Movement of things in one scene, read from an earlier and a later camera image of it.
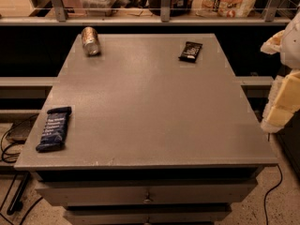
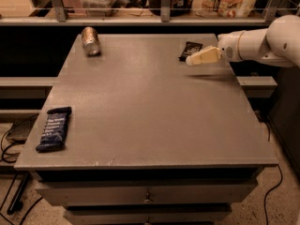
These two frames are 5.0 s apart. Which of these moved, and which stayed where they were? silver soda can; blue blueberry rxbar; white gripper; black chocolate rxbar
Moved: white gripper
Stayed: silver soda can; blue blueberry rxbar; black chocolate rxbar
